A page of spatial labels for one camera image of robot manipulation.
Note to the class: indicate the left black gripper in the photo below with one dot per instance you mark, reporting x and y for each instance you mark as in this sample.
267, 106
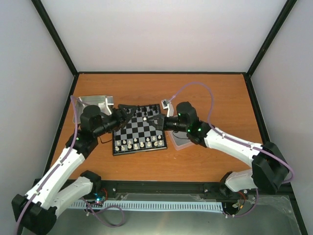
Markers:
121, 118

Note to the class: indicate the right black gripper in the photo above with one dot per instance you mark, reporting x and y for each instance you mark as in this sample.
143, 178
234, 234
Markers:
161, 125

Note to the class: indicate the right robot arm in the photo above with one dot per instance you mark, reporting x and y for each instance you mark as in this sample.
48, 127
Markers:
268, 168

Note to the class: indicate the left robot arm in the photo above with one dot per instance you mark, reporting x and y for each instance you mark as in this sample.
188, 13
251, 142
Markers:
40, 207

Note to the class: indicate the black chess piece set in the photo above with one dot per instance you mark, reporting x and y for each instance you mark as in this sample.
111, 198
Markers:
147, 110

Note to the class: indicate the pink tin with white pieces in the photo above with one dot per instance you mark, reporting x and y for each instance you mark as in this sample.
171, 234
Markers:
179, 140

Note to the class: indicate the black and silver chessboard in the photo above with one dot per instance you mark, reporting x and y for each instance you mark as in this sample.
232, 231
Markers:
140, 129

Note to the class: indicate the empty silver metal tin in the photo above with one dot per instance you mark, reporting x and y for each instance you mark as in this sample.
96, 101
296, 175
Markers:
83, 101

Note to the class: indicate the light blue cable duct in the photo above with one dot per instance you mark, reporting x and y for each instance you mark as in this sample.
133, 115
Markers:
160, 206

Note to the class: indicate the black frame post left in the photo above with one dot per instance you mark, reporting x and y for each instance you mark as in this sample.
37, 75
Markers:
54, 35

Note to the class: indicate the black frame post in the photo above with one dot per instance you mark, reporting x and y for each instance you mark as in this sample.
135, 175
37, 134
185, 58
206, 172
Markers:
54, 35
281, 18

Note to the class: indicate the black frame post right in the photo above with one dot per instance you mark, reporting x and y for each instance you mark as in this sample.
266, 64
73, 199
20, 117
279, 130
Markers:
281, 18

